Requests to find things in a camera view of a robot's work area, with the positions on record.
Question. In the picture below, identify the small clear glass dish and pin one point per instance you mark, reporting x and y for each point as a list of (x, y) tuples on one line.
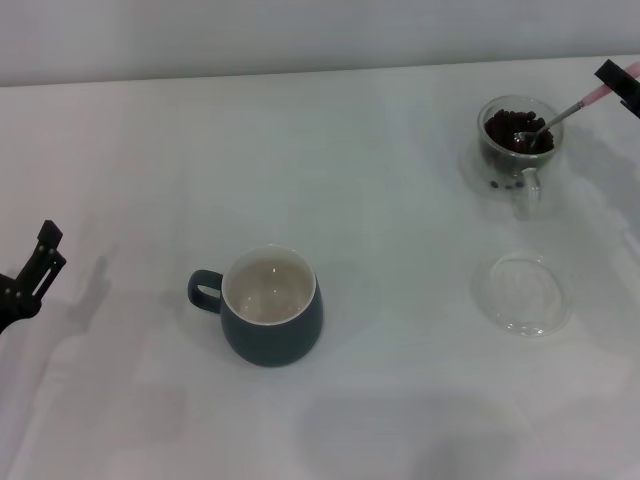
[(530, 300)]

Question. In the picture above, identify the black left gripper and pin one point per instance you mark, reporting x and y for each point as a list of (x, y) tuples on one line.
[(12, 300)]

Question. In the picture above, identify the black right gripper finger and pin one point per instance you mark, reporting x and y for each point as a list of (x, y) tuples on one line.
[(625, 82)]

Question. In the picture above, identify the pile of coffee beans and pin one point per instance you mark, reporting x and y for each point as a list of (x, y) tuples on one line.
[(502, 127)]

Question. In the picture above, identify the dark blue-grey ceramic mug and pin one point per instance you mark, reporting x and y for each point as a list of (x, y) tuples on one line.
[(275, 340)]

